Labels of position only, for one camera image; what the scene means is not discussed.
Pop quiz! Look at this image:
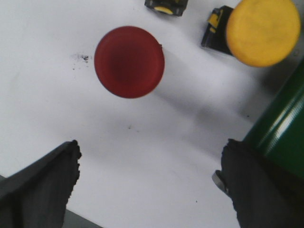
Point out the red mushroom push button right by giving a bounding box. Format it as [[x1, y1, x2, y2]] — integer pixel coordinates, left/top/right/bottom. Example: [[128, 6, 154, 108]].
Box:
[[94, 26, 165, 98]]

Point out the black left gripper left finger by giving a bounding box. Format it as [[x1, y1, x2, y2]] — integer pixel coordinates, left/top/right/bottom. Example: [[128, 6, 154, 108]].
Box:
[[0, 140, 81, 228]]

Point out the red mushroom push button top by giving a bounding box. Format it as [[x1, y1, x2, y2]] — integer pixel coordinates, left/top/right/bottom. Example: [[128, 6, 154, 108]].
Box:
[[144, 0, 188, 17]]

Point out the red mushroom push button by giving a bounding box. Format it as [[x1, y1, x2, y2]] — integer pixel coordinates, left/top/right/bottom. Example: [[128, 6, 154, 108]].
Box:
[[94, 26, 165, 98], [144, 0, 188, 17]]

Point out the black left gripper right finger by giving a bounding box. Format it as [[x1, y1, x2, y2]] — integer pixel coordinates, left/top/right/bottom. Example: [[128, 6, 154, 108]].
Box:
[[212, 139, 304, 228]]

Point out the yellow mushroom push button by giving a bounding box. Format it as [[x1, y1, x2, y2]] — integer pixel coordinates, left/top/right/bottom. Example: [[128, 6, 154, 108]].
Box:
[[201, 0, 301, 67]]

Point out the green conveyor belt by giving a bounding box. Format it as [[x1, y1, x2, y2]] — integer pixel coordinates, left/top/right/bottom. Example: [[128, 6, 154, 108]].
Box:
[[244, 63, 304, 178]]

